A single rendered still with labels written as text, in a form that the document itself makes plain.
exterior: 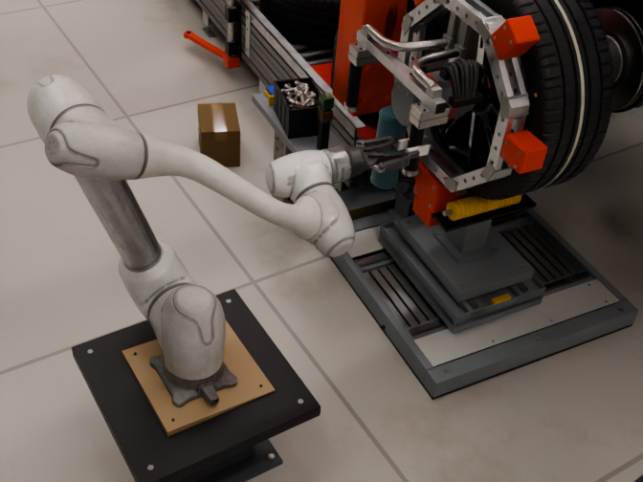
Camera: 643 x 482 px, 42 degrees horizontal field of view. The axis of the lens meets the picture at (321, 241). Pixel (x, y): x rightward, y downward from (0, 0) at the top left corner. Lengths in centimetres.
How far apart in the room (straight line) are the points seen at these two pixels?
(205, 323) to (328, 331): 82
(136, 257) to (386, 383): 97
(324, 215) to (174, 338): 49
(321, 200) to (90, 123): 56
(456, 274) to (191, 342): 103
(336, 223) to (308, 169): 16
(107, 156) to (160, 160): 13
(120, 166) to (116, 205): 28
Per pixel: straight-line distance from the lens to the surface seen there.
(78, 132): 168
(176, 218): 322
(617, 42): 273
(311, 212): 190
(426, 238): 286
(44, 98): 182
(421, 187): 260
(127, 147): 171
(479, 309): 273
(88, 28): 458
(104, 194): 195
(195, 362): 211
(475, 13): 225
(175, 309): 206
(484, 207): 255
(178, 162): 179
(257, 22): 376
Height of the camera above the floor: 204
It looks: 41 degrees down
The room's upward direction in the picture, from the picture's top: 5 degrees clockwise
